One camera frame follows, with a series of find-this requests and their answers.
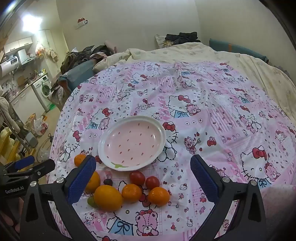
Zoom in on red tomato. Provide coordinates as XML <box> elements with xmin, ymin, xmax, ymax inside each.
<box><xmin>145</xmin><ymin>176</ymin><xmax>160</xmax><ymax>190</ymax></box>
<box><xmin>129</xmin><ymin>171</ymin><xmax>146</xmax><ymax>186</ymax></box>

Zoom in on printed pillow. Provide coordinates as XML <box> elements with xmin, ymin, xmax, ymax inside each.
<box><xmin>155</xmin><ymin>34</ymin><xmax>176</xmax><ymax>49</ymax></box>

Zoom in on orange tangerine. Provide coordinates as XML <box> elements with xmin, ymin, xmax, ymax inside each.
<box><xmin>85</xmin><ymin>171</ymin><xmax>101</xmax><ymax>193</ymax></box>
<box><xmin>122</xmin><ymin>184</ymin><xmax>142</xmax><ymax>204</ymax></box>
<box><xmin>148</xmin><ymin>187</ymin><xmax>170</xmax><ymax>207</ymax></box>

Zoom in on dark clothes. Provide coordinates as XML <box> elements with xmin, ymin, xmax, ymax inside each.
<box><xmin>165</xmin><ymin>32</ymin><xmax>201</xmax><ymax>45</ymax></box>

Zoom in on blue sofa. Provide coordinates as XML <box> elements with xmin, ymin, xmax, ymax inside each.
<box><xmin>58</xmin><ymin>59</ymin><xmax>97</xmax><ymax>93</ymax></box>

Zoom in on white water heater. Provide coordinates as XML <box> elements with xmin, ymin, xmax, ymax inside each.
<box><xmin>0</xmin><ymin>56</ymin><xmax>20</xmax><ymax>78</ymax></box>

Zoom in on small tangerine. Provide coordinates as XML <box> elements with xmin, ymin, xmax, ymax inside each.
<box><xmin>74</xmin><ymin>154</ymin><xmax>86</xmax><ymax>167</ymax></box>

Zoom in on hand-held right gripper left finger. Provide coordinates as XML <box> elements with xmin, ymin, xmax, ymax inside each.
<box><xmin>20</xmin><ymin>155</ymin><xmax>97</xmax><ymax>241</ymax></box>

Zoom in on pink white-rimmed plate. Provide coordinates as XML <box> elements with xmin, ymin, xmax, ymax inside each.
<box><xmin>98</xmin><ymin>116</ymin><xmax>166</xmax><ymax>171</ymax></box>

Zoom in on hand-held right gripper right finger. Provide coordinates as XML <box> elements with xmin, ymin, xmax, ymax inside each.
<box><xmin>190</xmin><ymin>154</ymin><xmax>267</xmax><ymax>241</ymax></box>

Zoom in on hanging plastic bags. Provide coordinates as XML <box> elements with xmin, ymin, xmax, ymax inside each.
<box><xmin>35</xmin><ymin>42</ymin><xmax>58</xmax><ymax>62</ymax></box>

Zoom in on pink cloth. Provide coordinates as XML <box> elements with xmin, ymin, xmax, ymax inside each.
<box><xmin>104</xmin><ymin>40</ymin><xmax>118</xmax><ymax>55</ymax></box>

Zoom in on kitchen counter cabinet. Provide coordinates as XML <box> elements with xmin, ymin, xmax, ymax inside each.
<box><xmin>9</xmin><ymin>87</ymin><xmax>44</xmax><ymax>121</ymax></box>

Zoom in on range hood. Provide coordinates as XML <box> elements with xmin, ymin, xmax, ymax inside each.
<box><xmin>17</xmin><ymin>49</ymin><xmax>37</xmax><ymax>66</ymax></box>

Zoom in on pink cartoon printed blanket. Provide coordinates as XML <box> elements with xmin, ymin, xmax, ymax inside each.
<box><xmin>46</xmin><ymin>59</ymin><xmax>296</xmax><ymax>241</ymax></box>

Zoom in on white plastic bag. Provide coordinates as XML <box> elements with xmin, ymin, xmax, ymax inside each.
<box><xmin>33</xmin><ymin>116</ymin><xmax>49</xmax><ymax>136</ymax></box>

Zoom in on blue cushion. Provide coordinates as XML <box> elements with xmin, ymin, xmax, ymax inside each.
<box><xmin>209</xmin><ymin>38</ymin><xmax>270</xmax><ymax>64</ymax></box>

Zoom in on ceiling light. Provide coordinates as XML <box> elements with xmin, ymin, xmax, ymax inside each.
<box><xmin>20</xmin><ymin>13</ymin><xmax>43</xmax><ymax>32</ymax></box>

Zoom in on cream quilt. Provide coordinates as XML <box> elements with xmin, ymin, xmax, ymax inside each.
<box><xmin>92</xmin><ymin>42</ymin><xmax>296</xmax><ymax>116</ymax></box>

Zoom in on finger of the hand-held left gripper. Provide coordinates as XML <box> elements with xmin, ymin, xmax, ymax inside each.
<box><xmin>5</xmin><ymin>156</ymin><xmax>36</xmax><ymax>173</ymax></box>
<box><xmin>23</xmin><ymin>159</ymin><xmax>56</xmax><ymax>185</ymax></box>

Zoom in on white wall power strip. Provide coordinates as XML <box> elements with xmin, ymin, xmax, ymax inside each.
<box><xmin>75</xmin><ymin>17</ymin><xmax>89</xmax><ymax>29</ymax></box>

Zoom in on white wall cabinets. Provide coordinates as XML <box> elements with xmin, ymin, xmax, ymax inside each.
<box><xmin>3</xmin><ymin>37</ymin><xmax>33</xmax><ymax>55</ymax></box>

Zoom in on yellow wooden rail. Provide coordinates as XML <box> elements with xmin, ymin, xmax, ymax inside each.
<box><xmin>0</xmin><ymin>128</ymin><xmax>23</xmax><ymax>165</ymax></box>

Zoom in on grey stool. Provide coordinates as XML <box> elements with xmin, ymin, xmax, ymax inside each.
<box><xmin>24</xmin><ymin>132</ymin><xmax>38</xmax><ymax>149</ymax></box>

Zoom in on large orange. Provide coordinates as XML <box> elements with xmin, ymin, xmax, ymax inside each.
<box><xmin>94</xmin><ymin>185</ymin><xmax>123</xmax><ymax>211</ymax></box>

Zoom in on green grape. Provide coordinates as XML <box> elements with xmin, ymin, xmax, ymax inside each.
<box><xmin>87</xmin><ymin>196</ymin><xmax>99</xmax><ymax>208</ymax></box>

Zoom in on white washing machine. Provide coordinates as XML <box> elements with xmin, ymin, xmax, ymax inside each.
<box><xmin>31</xmin><ymin>75</ymin><xmax>53</xmax><ymax>112</ymax></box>

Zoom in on pile of clothes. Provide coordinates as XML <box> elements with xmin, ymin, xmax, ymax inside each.
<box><xmin>60</xmin><ymin>45</ymin><xmax>109</xmax><ymax>75</ymax></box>

